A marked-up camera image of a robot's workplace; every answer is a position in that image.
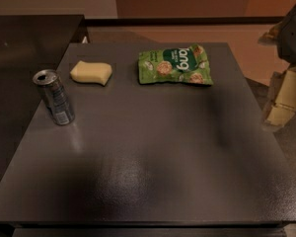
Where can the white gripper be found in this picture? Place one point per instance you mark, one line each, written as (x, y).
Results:
(294, 39)

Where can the silver redbull can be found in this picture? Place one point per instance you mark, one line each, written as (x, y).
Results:
(54, 96)

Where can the yellow sponge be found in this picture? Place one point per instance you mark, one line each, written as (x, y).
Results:
(91, 72)

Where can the green snack bag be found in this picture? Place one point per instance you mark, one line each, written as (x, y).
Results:
(189, 65)

